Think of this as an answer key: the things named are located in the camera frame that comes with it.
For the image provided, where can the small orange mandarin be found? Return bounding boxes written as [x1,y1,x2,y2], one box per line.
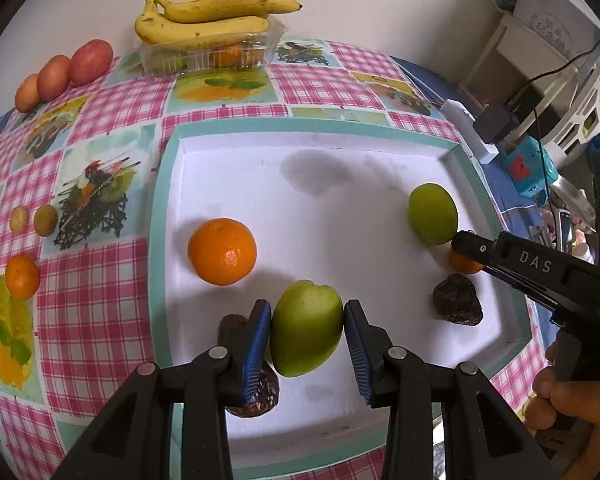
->
[447,245,483,275]

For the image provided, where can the three red potatoes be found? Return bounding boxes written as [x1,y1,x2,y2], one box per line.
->
[70,39,114,87]

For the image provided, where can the small red apple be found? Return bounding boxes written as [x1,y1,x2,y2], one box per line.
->
[14,73,41,113]

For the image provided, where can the dark wrinkled passion fruit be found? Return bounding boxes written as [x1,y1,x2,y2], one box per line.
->
[433,273,484,327]
[219,314,281,417]

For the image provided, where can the black power adapter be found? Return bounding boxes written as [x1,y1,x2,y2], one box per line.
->
[474,104,520,145]

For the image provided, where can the black smartphone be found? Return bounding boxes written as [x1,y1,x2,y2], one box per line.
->
[557,208,576,251]

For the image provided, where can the person's right hand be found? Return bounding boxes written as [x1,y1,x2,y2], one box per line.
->
[524,342,600,441]

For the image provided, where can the white power strip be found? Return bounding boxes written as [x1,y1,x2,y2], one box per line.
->
[440,100,501,162]

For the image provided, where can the teal toy box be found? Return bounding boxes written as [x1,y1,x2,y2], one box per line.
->
[502,136,558,198]

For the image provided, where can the white tray with teal rim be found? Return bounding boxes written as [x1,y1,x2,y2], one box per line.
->
[149,119,531,478]

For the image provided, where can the black cable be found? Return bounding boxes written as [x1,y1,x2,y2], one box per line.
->
[522,35,600,92]

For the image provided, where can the large orange mandarin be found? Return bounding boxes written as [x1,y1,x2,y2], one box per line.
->
[188,218,258,287]

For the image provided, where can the orange inside clear container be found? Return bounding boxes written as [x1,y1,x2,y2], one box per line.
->
[215,44,243,68]

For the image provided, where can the long yellow banana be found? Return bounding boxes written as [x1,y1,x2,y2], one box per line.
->
[157,0,302,24]

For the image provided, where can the pink checked printed tablecloth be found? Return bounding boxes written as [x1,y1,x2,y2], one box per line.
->
[0,37,561,480]

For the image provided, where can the green jujube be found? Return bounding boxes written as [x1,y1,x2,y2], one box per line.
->
[408,183,459,246]
[270,280,344,378]

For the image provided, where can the clear plastic clamshell container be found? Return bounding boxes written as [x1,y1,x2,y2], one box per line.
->
[140,16,288,76]

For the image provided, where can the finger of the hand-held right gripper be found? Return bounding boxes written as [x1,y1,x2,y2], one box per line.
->
[451,230,503,273]

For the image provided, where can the white printed bag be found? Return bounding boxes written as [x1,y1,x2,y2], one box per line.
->
[515,0,600,57]

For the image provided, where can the bunch of yellow bananas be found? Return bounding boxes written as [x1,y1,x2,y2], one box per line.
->
[134,0,271,52]

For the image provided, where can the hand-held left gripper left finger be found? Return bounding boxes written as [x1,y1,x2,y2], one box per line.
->
[52,299,272,480]

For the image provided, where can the medium red apple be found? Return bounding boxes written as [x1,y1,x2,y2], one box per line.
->
[36,55,72,103]

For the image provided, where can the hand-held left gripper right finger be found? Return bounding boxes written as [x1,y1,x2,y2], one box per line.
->
[343,299,566,480]

